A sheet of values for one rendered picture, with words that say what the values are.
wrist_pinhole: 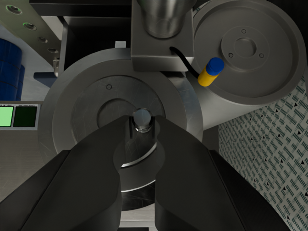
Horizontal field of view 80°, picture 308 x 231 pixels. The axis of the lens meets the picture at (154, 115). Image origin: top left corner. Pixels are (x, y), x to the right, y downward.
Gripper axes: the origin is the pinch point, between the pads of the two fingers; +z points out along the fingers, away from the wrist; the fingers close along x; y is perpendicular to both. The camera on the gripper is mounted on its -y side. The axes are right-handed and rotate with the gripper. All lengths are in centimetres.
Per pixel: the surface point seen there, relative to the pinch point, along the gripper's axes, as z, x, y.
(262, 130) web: 9.8, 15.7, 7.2
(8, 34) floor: 215, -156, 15
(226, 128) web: 20.0, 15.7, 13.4
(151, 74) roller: 5.6, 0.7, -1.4
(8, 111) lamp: 33, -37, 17
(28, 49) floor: 238, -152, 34
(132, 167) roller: 0.5, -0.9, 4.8
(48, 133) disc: 2.9, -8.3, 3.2
